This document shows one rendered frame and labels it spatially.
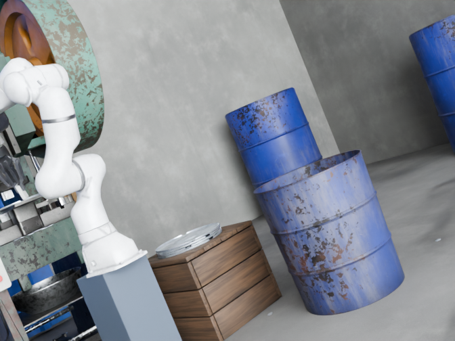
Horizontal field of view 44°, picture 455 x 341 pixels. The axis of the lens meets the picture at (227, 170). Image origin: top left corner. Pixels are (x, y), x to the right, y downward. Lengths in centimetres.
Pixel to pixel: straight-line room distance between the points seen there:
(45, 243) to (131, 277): 66
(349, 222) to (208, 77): 303
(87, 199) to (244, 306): 77
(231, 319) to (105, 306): 54
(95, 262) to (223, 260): 55
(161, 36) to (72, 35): 218
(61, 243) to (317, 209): 114
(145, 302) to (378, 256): 80
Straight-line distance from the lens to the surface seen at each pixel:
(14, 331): 237
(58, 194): 189
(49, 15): 257
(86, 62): 252
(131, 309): 189
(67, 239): 249
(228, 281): 222
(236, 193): 462
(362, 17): 498
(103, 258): 187
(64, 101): 187
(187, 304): 223
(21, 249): 244
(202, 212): 442
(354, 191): 192
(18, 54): 305
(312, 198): 187
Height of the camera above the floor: 69
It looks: 3 degrees down
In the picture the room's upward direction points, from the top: 22 degrees counter-clockwise
